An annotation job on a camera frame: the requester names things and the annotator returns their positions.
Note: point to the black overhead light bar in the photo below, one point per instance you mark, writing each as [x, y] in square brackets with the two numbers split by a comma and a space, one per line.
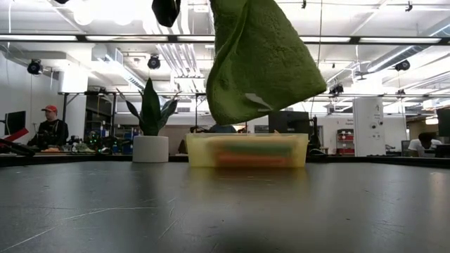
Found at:
[105, 38]

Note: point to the black ceiling-hung camera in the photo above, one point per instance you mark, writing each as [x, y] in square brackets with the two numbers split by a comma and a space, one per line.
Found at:
[336, 89]
[402, 65]
[154, 62]
[34, 66]

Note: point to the black monitor on stand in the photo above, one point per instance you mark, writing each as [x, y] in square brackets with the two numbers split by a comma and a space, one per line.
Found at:
[292, 123]

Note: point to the dark shelf unit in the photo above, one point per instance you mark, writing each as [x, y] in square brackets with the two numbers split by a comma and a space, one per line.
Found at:
[100, 112]

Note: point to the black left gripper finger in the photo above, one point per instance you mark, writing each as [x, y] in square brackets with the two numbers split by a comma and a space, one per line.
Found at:
[166, 12]

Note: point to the green microfiber towel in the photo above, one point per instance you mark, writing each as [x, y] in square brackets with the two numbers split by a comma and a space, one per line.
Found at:
[260, 63]

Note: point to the black wall monitor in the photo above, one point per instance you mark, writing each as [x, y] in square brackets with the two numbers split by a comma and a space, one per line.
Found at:
[15, 123]

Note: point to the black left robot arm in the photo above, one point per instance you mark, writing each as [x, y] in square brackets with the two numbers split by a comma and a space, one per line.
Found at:
[61, 1]

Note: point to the black desk monitor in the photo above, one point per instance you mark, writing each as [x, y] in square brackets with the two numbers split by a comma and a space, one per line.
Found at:
[444, 123]

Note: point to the green snake plant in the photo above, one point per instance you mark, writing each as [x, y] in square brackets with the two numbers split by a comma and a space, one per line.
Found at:
[151, 112]

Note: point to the red parts shelf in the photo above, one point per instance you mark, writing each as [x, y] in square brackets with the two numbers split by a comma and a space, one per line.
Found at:
[345, 142]

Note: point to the white pillar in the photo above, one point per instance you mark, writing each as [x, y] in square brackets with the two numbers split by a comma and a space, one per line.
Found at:
[367, 119]

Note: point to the person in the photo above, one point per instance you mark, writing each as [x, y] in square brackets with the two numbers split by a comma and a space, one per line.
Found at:
[52, 130]
[423, 144]
[223, 128]

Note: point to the yellow translucent plastic bin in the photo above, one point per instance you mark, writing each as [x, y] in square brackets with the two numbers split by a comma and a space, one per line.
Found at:
[197, 151]

